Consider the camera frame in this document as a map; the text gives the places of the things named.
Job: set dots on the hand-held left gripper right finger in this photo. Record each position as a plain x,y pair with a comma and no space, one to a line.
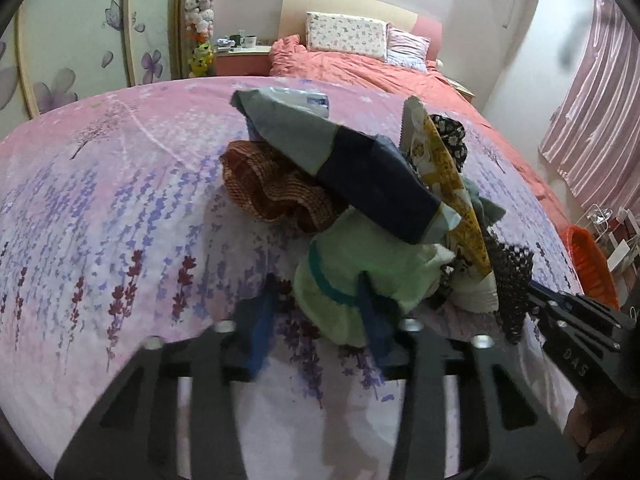
377,332

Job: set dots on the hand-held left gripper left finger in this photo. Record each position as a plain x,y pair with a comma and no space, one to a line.
257,340

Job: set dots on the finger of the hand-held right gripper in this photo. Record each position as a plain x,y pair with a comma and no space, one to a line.
565,310

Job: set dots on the orange plastic basket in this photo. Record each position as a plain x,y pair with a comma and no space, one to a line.
590,260

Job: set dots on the black dotted cloth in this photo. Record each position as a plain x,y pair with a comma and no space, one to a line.
510,280

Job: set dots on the light green cloth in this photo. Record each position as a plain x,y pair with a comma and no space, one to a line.
350,255

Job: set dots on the brown ribbed scrunchie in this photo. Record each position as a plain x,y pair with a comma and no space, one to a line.
270,185

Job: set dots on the person's right forearm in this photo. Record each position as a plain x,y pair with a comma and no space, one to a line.
582,425

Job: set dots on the grey green cloth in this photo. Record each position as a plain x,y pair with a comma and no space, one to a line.
487,210

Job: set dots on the grey and navy cloth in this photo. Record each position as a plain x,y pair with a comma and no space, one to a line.
370,180

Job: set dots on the yellow patterned cloth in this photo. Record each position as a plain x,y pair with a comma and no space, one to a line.
450,175

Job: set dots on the lavender printed pink blanket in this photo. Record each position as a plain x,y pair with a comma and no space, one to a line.
125,210

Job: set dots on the pink striped curtain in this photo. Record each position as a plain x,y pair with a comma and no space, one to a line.
600,110

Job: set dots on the pink nightstand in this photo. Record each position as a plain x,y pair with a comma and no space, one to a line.
240,62
462,91

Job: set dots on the coral duvet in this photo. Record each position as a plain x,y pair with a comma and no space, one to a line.
400,77

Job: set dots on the striped purple pillow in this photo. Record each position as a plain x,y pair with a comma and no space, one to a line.
407,47

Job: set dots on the white mug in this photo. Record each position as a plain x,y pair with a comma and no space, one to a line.
250,41

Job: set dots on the floral white pillow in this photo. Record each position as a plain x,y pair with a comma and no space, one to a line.
345,35

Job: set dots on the cream pink bed headboard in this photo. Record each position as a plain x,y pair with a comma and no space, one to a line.
350,0

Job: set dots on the hanging stuffed toys column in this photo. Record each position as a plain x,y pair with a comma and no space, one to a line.
200,10

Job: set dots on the floral sliding door wardrobe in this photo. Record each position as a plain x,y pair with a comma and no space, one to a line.
75,35

